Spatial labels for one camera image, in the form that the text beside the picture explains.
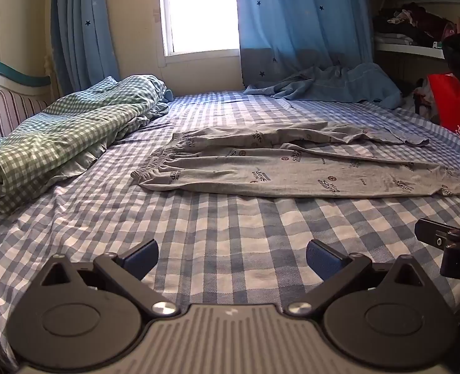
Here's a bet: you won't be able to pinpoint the pile of clothes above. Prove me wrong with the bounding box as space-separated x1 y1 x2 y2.
372 2 460 50

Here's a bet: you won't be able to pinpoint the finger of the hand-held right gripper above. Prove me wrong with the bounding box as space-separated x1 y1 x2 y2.
414 218 460 251

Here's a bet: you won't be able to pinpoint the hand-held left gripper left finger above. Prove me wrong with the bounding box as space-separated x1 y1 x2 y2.
34 239 179 318

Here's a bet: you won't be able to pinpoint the striped bed headboard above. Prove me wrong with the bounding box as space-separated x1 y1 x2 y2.
0 58 60 141

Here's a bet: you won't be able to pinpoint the blue checked bed sheet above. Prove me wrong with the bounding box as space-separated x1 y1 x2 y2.
0 89 460 374

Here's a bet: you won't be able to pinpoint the dark printed cloth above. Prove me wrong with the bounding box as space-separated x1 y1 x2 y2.
402 77 434 118

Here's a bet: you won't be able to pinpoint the grey printed pants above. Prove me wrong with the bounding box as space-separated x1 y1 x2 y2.
131 122 460 199

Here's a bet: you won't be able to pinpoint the bright window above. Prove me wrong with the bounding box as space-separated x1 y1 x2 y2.
158 0 241 57

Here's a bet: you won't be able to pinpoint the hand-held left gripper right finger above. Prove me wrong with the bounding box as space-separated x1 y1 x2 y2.
285 239 433 318

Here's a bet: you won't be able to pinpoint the green checked quilt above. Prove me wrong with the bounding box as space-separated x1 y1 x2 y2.
0 75 173 216

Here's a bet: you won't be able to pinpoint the blue star curtain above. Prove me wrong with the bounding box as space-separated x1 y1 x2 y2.
50 0 122 97
235 0 376 89

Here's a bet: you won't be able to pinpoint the red bag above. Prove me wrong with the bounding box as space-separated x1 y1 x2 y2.
426 72 460 147

